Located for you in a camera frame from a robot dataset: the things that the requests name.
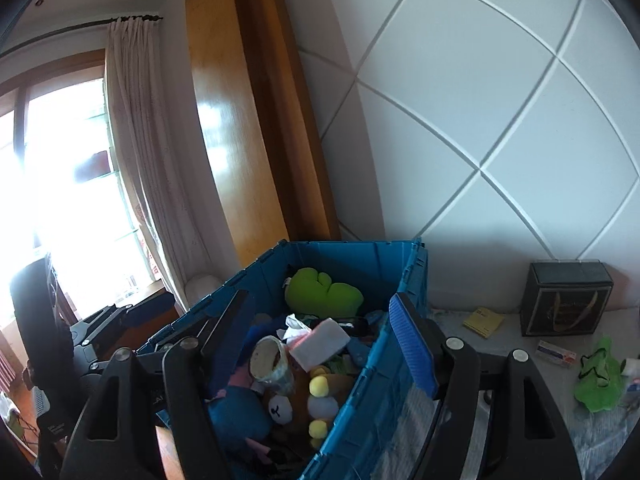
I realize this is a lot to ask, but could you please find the green cloth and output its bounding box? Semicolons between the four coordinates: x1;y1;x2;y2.
574;336;624;414

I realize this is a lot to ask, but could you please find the white paper roll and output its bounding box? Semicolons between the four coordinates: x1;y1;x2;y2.
620;358;640;378

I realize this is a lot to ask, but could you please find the pink white tissue pack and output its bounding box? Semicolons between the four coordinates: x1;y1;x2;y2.
288;318;350;372

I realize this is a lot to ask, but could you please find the blue plush toy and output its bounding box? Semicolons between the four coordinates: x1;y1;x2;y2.
207;386;272;452

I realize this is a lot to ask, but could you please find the white red toothpaste box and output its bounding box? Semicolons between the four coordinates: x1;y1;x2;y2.
536;340;577;368

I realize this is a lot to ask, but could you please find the clear tape roll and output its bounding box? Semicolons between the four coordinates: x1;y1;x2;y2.
248;336;295;396

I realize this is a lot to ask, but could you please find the yellow sticky note pad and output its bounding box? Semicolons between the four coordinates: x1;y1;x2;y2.
462;307;504;339

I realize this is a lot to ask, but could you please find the yellow pompom toy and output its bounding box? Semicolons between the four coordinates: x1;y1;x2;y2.
307;365;352;450

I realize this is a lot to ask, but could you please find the green plush toy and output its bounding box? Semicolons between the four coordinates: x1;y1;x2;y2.
284;268;364;318

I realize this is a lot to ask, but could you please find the cream window curtain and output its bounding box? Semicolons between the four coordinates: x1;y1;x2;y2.
105;16;212;310

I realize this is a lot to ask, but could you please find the blue plastic storage crate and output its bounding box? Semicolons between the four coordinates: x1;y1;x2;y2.
135;237;431;480

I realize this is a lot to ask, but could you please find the black gift box gold handle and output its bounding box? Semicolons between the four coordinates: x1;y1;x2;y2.
520;260;614;337

